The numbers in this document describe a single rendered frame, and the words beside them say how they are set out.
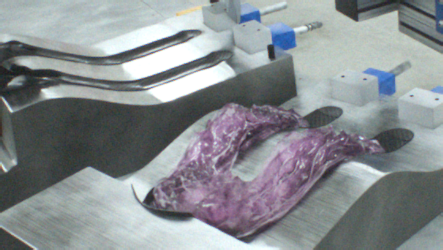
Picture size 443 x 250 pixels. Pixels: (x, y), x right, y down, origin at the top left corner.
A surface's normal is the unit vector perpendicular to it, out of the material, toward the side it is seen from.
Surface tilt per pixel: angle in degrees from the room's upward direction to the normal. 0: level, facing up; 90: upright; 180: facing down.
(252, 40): 90
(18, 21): 0
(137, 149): 90
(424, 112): 90
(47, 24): 0
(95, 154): 90
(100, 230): 0
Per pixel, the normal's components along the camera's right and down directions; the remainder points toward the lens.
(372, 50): -0.11, -0.89
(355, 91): -0.69, 0.39
